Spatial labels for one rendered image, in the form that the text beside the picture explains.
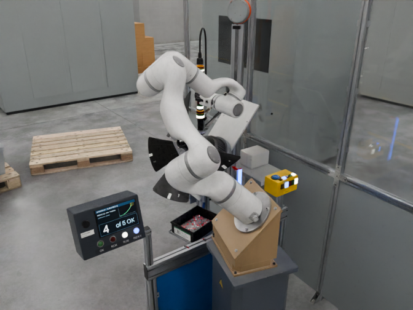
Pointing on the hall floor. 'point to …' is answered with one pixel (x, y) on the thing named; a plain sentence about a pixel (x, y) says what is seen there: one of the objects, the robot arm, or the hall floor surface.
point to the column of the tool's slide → (238, 58)
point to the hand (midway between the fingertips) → (200, 95)
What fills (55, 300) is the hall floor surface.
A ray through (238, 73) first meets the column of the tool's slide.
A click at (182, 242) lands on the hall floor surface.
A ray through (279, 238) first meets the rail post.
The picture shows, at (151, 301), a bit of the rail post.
